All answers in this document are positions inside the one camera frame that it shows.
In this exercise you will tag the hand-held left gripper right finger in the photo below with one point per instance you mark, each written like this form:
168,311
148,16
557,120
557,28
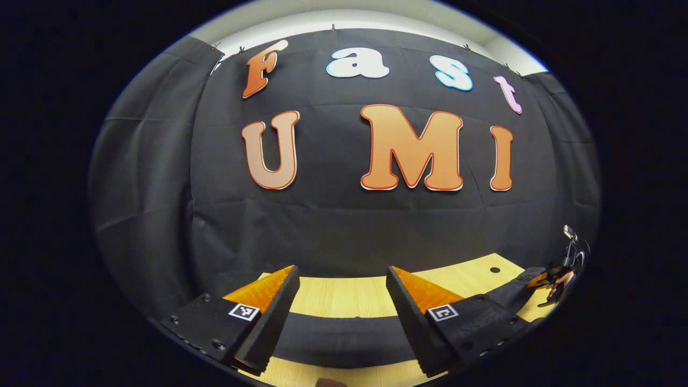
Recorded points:
414,328

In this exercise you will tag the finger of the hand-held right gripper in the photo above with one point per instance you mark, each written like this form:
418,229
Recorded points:
540,280

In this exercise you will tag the black backdrop cloth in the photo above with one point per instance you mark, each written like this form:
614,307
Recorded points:
333,226

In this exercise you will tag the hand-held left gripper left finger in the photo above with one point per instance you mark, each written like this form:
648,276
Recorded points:
271,325

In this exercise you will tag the black jeans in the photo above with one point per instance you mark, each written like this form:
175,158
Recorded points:
344,338

